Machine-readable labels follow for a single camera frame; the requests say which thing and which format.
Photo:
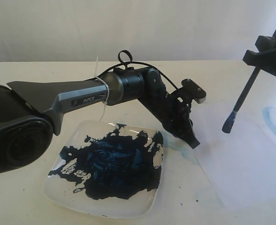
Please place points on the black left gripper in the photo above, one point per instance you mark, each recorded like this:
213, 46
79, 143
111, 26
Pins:
173, 116

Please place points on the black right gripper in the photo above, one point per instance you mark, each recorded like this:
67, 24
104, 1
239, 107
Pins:
266, 46

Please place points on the black paintbrush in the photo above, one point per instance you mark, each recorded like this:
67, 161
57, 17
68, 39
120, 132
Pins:
231, 118

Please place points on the white paper sheet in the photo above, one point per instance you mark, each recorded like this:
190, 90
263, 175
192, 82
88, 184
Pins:
241, 165

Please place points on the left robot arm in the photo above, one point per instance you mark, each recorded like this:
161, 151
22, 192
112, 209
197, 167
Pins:
31, 113

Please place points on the white square paint plate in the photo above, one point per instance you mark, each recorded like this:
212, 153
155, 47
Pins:
109, 170

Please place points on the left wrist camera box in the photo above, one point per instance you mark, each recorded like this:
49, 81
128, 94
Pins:
194, 90

